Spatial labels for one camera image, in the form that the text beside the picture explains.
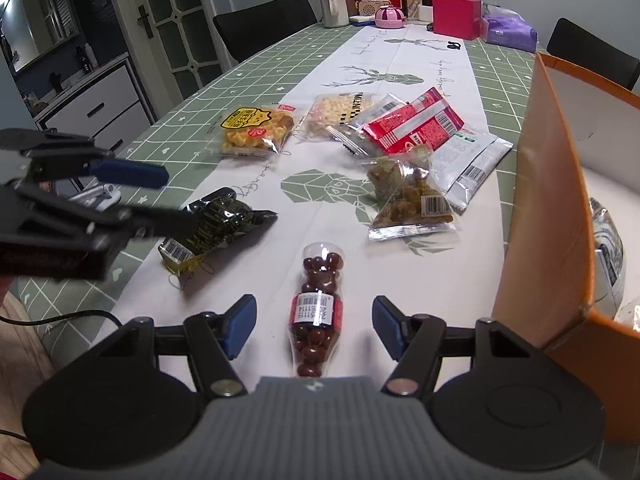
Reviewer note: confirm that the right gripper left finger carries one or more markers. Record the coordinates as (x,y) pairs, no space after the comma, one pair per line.
(237,324)

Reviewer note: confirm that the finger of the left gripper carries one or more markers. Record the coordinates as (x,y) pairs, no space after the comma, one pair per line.
(129,173)
(151,222)

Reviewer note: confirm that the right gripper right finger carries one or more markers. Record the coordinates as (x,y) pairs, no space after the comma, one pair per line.
(392,327)

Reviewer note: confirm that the black foil snack packet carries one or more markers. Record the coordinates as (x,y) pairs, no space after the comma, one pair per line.
(221,219)

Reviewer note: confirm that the chocolate balls clear tube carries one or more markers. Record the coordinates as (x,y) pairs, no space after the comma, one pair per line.
(316,314)

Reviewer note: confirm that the brown dried snack bag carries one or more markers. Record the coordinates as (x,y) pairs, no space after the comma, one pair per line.
(409,202)

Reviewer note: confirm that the yellow waffle snack bag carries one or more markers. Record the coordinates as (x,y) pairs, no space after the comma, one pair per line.
(257,130)

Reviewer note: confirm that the white silver sachet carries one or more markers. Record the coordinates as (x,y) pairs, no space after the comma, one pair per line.
(463,163)

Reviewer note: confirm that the red snack packet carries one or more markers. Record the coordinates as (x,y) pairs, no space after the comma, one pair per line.
(427,120)

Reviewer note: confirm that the puffed rice snack bag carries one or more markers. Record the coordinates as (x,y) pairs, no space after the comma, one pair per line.
(334,109)

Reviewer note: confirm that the white drawer cabinet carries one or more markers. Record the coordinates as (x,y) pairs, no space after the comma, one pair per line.
(108,105)

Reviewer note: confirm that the orange cardboard box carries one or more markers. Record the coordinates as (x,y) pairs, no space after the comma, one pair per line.
(579,142)

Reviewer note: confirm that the glass panel door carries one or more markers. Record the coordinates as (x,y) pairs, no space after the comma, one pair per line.
(174,45)

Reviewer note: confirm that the white deer table runner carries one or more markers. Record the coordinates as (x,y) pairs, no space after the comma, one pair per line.
(322,194)

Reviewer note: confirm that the black chair left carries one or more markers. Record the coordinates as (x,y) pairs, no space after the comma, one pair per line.
(249,31)

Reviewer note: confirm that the black chair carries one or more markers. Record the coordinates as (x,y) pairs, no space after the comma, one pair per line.
(574,44)
(249,31)

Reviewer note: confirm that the white sachet in box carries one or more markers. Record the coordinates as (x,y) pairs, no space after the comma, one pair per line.
(609,261)

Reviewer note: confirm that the small woven radio box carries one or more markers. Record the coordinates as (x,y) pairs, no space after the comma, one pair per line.
(370,7)

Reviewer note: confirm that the pink round gadget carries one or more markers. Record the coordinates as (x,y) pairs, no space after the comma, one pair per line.
(389,17)

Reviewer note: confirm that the pink square box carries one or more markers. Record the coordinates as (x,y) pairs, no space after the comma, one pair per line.
(457,18)

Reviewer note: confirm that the purple tissue pack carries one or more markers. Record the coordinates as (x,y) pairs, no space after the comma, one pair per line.
(506,28)

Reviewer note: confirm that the black chair far right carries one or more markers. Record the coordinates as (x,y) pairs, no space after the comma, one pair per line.
(574,44)

